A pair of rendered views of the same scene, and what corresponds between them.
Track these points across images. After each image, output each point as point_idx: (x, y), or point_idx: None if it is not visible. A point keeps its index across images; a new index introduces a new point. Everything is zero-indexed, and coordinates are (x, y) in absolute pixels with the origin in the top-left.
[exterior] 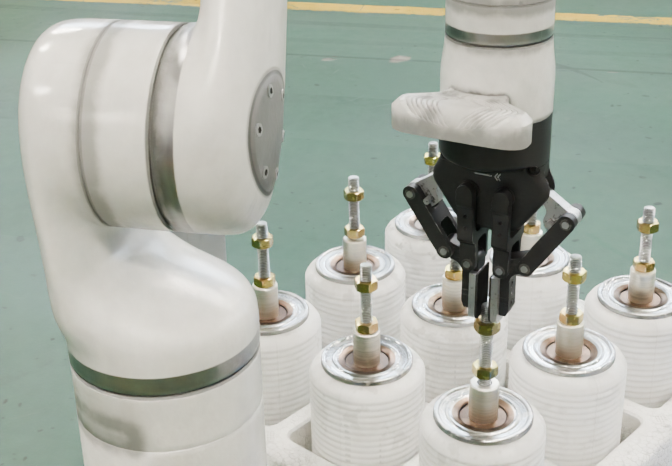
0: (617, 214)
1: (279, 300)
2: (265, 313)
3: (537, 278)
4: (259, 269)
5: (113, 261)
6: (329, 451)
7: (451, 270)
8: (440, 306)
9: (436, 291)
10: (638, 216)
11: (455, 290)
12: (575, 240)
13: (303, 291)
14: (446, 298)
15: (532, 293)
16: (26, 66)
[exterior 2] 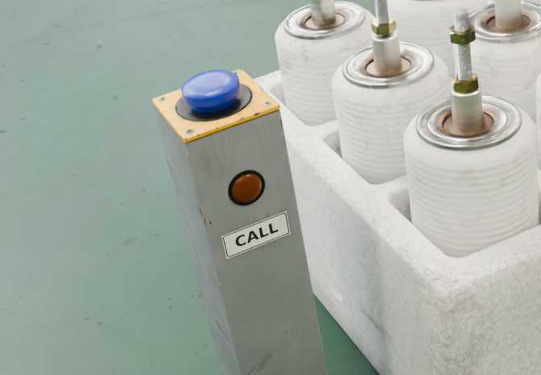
0: (94, 68)
1: (446, 112)
2: (482, 117)
3: None
4: (468, 70)
5: None
6: None
7: None
8: (505, 30)
9: (480, 26)
10: (109, 59)
11: (521, 0)
12: (114, 97)
13: (34, 286)
14: (515, 14)
15: None
16: None
